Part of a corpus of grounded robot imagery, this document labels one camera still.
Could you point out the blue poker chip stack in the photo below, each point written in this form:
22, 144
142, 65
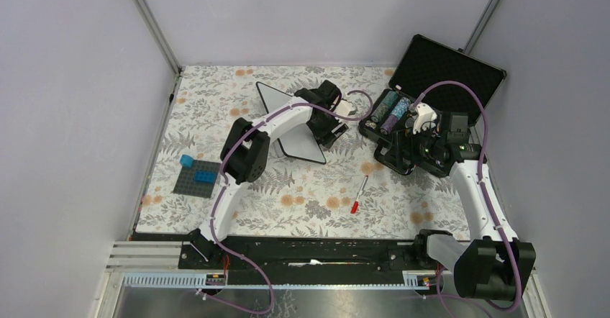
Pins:
400, 108

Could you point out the red marker cap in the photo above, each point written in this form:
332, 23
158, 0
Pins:
354, 208

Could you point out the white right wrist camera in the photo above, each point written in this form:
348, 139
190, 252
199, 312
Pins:
424, 115

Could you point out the light blue lego brick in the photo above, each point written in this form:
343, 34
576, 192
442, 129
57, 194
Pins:
186, 161

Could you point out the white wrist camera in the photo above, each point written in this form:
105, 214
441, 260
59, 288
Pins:
345, 109
424, 115

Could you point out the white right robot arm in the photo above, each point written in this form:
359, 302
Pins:
495, 265

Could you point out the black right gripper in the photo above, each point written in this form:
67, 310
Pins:
401, 139

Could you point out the white marker pen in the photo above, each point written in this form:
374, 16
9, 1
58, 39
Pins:
361, 189

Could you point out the purple poker chip stack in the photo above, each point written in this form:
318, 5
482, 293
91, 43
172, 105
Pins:
389, 124

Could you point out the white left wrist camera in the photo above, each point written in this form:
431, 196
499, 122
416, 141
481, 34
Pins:
345, 109

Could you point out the teal poker chip stack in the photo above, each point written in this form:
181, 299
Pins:
383, 106

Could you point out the grey lego baseplate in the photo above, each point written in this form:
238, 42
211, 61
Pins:
185, 185

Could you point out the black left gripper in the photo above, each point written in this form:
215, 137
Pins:
326, 137

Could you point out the small white whiteboard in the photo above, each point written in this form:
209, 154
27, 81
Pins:
297, 143

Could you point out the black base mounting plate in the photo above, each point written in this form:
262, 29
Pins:
248, 260

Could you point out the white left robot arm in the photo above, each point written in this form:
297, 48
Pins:
304, 122

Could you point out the black poker chip case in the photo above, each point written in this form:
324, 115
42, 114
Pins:
445, 79

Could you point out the floral patterned table mat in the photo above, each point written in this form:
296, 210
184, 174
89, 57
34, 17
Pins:
305, 190

